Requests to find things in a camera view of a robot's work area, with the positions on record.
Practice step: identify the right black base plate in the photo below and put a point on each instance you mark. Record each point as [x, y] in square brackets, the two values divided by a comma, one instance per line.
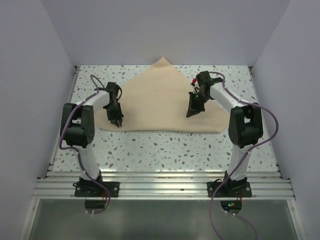
[231, 189]

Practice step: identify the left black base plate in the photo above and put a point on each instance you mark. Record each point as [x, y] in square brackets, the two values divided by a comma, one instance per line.
[89, 189]

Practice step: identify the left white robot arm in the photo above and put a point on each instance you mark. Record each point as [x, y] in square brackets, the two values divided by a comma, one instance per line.
[77, 129]

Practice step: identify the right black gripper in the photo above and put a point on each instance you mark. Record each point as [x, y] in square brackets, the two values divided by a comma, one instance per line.
[193, 108]

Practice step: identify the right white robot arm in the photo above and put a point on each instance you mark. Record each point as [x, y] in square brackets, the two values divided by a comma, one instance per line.
[245, 126]

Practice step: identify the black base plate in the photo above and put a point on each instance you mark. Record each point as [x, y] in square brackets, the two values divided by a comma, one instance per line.
[89, 189]
[231, 189]

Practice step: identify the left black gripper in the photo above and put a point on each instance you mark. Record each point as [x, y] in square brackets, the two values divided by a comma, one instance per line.
[114, 119]

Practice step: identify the beige cloth mat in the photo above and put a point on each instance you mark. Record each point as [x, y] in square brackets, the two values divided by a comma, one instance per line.
[157, 100]

